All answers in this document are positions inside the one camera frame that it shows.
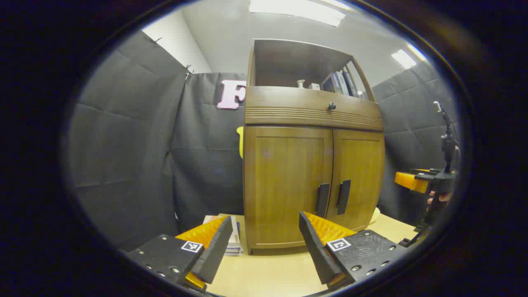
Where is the blue book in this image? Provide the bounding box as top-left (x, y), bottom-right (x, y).
top-left (322, 73), bottom-right (341, 94)

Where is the small ceiling light panel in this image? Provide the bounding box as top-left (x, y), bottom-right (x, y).
top-left (391, 43), bottom-right (427, 70)

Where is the wooden cabinet door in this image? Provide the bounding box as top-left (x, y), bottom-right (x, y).
top-left (326, 129), bottom-right (386, 231)
top-left (244, 126), bottom-right (334, 250)

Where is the large ceiling light panel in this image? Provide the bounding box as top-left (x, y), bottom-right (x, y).
top-left (249, 0), bottom-right (346, 27)

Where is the wooden double-door shoe cabinet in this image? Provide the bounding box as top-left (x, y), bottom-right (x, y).
top-left (243, 39), bottom-right (386, 255)

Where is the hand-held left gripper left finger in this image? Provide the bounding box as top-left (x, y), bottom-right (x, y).
top-left (124, 215), bottom-right (233, 291)

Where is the grey book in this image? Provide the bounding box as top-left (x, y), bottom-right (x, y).
top-left (335, 71), bottom-right (350, 96)

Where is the stack of books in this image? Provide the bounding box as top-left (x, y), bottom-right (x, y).
top-left (202, 214), bottom-right (244, 255)

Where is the black backdrop cloth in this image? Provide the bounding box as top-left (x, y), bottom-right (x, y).
top-left (68, 30), bottom-right (460, 252)

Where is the black door handle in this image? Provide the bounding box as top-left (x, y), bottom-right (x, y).
top-left (316, 183), bottom-right (330, 218)
top-left (336, 179), bottom-right (351, 215)

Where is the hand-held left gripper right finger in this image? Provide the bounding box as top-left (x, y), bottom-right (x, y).
top-left (299, 211), bottom-right (413, 289)

